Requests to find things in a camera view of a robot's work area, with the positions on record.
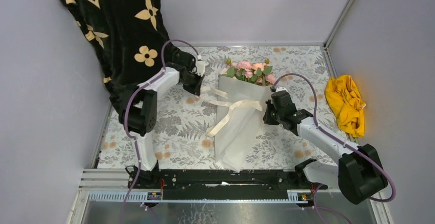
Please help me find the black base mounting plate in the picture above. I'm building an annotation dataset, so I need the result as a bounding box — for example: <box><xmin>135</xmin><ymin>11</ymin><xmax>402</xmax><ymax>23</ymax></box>
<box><xmin>125</xmin><ymin>166</ymin><xmax>318</xmax><ymax>200</ymax></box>

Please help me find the white translucent wrapping paper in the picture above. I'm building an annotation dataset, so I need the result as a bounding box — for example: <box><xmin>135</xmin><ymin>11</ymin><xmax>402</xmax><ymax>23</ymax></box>
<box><xmin>214</xmin><ymin>76</ymin><xmax>271</xmax><ymax>172</ymax></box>

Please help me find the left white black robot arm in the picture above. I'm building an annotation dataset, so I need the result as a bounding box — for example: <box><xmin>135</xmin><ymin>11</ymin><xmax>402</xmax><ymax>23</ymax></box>
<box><xmin>118</xmin><ymin>49</ymin><xmax>208</xmax><ymax>189</ymax></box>

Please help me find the pink fake flower bouquet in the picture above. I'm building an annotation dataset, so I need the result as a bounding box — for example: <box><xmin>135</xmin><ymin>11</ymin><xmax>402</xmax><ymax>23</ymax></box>
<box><xmin>219</xmin><ymin>58</ymin><xmax>276</xmax><ymax>86</ymax></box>

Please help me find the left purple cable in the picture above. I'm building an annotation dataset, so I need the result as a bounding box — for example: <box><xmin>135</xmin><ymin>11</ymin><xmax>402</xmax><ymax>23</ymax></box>
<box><xmin>118</xmin><ymin>39</ymin><xmax>203</xmax><ymax>224</ymax></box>

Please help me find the aluminium frame rail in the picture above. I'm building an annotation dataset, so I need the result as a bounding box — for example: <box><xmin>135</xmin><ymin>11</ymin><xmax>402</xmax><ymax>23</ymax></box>
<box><xmin>79</xmin><ymin>169</ymin><xmax>394</xmax><ymax>223</ymax></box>

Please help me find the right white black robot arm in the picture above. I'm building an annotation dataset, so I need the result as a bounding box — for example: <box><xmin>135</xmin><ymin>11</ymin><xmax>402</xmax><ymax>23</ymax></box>
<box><xmin>263</xmin><ymin>89</ymin><xmax>388</xmax><ymax>205</ymax></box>

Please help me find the purple cable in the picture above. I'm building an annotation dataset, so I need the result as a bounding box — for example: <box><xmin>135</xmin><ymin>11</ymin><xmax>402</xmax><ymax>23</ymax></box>
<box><xmin>118</xmin><ymin>39</ymin><xmax>203</xmax><ymax>224</ymax></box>
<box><xmin>271</xmin><ymin>73</ymin><xmax>397</xmax><ymax>224</ymax></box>

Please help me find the yellow cloth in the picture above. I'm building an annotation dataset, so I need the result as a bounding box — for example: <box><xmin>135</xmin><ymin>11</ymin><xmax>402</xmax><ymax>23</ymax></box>
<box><xmin>325</xmin><ymin>75</ymin><xmax>366</xmax><ymax>138</ymax></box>

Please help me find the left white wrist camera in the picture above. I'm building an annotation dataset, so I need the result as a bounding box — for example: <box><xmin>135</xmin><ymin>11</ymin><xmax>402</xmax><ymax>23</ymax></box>
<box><xmin>193</xmin><ymin>54</ymin><xmax>209</xmax><ymax>77</ymax></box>

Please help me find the floral patterned table mat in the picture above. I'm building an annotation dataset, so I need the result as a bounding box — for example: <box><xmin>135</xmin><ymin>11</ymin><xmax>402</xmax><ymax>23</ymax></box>
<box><xmin>97</xmin><ymin>46</ymin><xmax>345</xmax><ymax>170</ymax></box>

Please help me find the cream printed ribbon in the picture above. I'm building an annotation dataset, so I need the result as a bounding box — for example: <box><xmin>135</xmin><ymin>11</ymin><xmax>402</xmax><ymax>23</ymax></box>
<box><xmin>201</xmin><ymin>87</ymin><xmax>266</xmax><ymax>137</ymax></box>

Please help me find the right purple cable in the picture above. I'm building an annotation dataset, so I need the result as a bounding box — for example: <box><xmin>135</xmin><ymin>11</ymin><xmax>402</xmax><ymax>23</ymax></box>
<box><xmin>271</xmin><ymin>73</ymin><xmax>397</xmax><ymax>224</ymax></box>

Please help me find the black blanket with cream flowers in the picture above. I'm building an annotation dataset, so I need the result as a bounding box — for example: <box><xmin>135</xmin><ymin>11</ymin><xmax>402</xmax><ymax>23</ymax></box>
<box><xmin>53</xmin><ymin>0</ymin><xmax>191</xmax><ymax>114</ymax></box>

